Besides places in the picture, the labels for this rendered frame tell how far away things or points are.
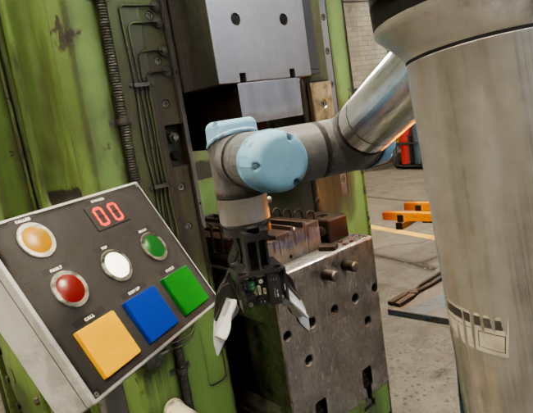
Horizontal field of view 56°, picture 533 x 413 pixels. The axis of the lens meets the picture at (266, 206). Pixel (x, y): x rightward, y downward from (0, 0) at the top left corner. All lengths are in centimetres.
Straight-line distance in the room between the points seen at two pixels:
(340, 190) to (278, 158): 104
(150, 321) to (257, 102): 60
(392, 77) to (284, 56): 76
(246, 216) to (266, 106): 56
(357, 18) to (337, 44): 784
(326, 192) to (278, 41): 52
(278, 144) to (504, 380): 37
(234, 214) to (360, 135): 21
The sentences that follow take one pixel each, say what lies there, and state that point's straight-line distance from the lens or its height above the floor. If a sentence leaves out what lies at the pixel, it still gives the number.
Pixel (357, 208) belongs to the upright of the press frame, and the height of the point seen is 93.
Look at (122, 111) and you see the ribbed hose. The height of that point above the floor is 134.
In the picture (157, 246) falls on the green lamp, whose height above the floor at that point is 109.
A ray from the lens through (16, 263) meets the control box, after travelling 75.
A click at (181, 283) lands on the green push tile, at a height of 102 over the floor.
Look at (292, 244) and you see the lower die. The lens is 127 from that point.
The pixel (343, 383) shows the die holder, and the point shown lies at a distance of 143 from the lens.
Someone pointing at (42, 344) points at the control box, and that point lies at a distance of 74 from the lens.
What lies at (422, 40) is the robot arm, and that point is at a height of 132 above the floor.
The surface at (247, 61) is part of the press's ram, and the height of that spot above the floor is 141.
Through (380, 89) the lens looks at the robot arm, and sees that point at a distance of 55.
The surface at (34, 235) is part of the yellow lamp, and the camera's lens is 78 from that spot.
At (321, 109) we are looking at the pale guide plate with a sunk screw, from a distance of 153.
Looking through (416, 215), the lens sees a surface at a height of 95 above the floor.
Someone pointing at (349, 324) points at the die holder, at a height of 70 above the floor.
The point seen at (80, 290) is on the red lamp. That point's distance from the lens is 77.
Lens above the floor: 129
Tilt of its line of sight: 11 degrees down
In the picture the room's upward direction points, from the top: 9 degrees counter-clockwise
